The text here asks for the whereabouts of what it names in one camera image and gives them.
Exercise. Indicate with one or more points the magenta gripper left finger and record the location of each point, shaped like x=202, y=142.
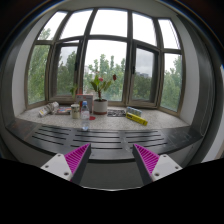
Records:
x=70, y=166

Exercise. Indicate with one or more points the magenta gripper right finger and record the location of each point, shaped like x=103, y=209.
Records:
x=152, y=166

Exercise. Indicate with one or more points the clear plastic water bottle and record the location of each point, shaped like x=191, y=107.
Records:
x=85, y=116

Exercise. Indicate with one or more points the black slatted radiator cover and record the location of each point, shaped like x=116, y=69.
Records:
x=106, y=145

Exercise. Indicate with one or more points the red round coaster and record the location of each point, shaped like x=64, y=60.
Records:
x=92, y=117

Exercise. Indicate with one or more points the yellow rectangular box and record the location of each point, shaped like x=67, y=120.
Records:
x=136, y=119

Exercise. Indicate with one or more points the colourful flat package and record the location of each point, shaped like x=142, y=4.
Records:
x=63, y=111

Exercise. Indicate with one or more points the rolled plastic-wrapped package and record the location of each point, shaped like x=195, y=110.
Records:
x=50, y=108

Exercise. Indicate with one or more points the light blue small box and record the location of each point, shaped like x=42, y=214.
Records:
x=134, y=111

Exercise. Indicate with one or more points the potted plant in white pot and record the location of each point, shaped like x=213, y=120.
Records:
x=99, y=85

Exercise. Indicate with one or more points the dark printed flat booklet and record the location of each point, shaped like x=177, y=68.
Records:
x=116, y=113

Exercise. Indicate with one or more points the bay window frame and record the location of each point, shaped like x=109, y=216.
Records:
x=72, y=47

